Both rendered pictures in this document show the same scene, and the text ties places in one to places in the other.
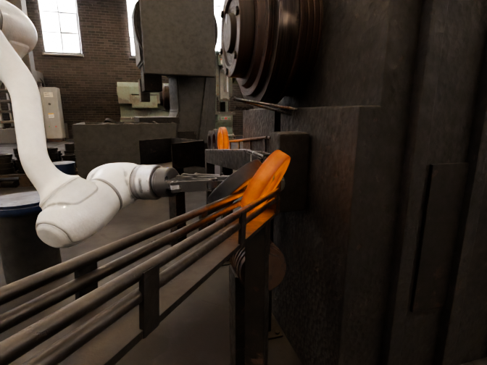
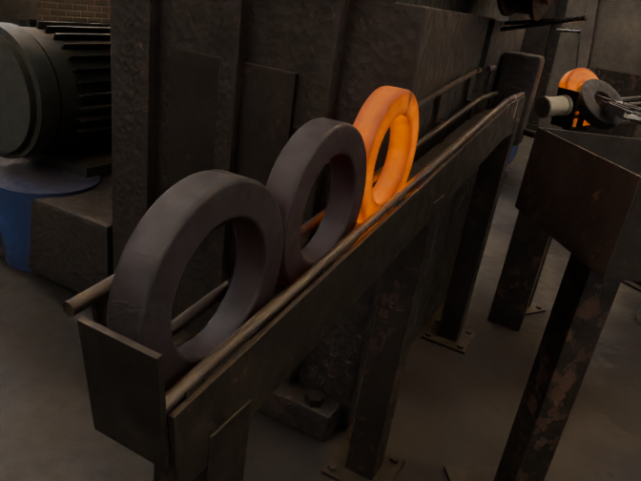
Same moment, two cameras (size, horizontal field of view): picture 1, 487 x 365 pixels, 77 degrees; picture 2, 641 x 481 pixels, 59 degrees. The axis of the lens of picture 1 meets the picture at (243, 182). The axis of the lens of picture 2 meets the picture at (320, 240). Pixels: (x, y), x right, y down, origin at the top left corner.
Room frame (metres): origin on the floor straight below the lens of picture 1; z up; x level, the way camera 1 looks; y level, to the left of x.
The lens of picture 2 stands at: (2.44, 0.56, 0.86)
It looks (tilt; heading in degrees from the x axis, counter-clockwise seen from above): 23 degrees down; 221
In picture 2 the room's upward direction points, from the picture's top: 8 degrees clockwise
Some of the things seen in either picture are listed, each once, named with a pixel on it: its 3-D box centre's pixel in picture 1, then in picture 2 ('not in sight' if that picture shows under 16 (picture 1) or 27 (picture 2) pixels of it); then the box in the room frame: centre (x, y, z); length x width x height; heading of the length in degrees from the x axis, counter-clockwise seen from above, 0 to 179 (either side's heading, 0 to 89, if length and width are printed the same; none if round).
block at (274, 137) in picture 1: (289, 171); (511, 98); (0.92, -0.14, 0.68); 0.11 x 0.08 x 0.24; 106
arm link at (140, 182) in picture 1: (151, 182); not in sight; (0.77, 0.24, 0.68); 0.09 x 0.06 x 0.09; 161
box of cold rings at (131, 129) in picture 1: (130, 152); not in sight; (3.61, 1.34, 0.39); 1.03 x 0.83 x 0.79; 110
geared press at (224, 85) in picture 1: (219, 93); not in sight; (10.12, 0.75, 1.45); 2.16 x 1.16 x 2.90; 16
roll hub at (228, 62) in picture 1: (234, 33); not in sight; (1.12, 0.03, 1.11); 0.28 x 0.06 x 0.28; 16
